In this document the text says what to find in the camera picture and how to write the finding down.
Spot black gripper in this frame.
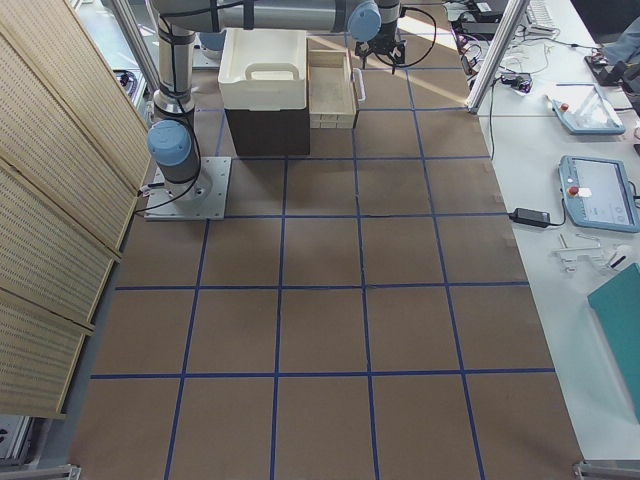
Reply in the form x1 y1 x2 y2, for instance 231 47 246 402
355 32 405 75

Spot wooden drawer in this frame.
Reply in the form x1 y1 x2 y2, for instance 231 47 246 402
307 39 359 129

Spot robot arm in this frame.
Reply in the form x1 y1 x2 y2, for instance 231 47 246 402
145 1 404 212

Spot dark drawer cabinet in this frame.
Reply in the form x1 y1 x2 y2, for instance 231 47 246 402
225 108 310 157

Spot cream plastic tray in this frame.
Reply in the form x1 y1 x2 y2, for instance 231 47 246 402
218 28 307 111

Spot teach pendant far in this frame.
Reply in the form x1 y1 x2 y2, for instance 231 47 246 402
546 83 626 135

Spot teach pendant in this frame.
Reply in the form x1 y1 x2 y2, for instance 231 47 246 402
546 83 626 135
558 155 639 233

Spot black power adapter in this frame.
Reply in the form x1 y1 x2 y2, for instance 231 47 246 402
508 208 551 228

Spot teach pendant near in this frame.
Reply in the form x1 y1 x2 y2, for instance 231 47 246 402
558 155 639 233

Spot clear acrylic parts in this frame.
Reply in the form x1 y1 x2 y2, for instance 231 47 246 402
552 234 638 274

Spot perforated wooden panel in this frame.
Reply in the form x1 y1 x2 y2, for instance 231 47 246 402
1 1 150 418

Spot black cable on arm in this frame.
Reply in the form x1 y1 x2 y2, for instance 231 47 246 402
397 5 437 69

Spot white drawer handle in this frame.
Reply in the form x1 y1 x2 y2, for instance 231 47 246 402
352 68 366 103

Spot aluminium frame post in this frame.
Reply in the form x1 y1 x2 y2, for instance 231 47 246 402
466 0 529 114

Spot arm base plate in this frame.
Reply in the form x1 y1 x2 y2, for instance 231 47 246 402
142 157 232 221

